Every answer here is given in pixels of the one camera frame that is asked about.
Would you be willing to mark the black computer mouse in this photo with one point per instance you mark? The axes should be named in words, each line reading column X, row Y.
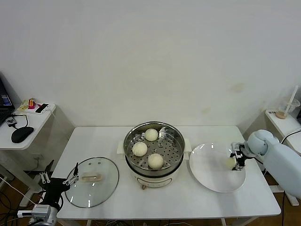
column 22, row 133

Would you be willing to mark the clear plastic drink cup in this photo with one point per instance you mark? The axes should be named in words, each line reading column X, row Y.
column 290, row 107

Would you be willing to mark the white device with black face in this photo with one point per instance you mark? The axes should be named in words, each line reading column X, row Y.
column 41, row 107

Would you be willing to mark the white steamed baozi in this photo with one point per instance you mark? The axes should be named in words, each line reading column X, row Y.
column 155, row 161
column 230, row 163
column 151, row 134
column 140, row 149

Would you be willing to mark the white wall socket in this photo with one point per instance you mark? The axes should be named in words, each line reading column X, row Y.
column 37, row 157

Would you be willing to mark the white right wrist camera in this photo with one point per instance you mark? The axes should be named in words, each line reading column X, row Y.
column 236, row 147

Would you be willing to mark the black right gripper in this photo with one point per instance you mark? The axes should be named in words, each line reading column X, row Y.
column 243, row 160

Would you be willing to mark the yellow snack packet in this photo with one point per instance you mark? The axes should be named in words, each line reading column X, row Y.
column 23, row 106

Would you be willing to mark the pink and orange small item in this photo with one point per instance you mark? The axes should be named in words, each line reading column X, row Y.
column 31, row 103

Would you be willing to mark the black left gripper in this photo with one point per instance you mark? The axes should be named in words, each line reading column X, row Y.
column 54, row 188

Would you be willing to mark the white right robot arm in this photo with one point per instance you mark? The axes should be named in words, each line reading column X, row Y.
column 277, row 157

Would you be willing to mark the white round plate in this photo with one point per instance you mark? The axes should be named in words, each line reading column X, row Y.
column 209, row 169

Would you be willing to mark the white side table with laptop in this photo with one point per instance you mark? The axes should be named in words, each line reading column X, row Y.
column 37, row 122

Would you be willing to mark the white drinking straw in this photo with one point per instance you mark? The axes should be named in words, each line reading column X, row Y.
column 294, row 94

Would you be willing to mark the white side table with cup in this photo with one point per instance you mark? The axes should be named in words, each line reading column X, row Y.
column 282, row 122

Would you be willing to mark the cream electric cooker pot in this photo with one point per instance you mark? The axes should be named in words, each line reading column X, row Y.
column 154, row 182

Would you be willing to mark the black laptop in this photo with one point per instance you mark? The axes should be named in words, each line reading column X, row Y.
column 4, row 110

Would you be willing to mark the perforated stainless steamer basket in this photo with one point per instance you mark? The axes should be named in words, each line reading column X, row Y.
column 171, row 146

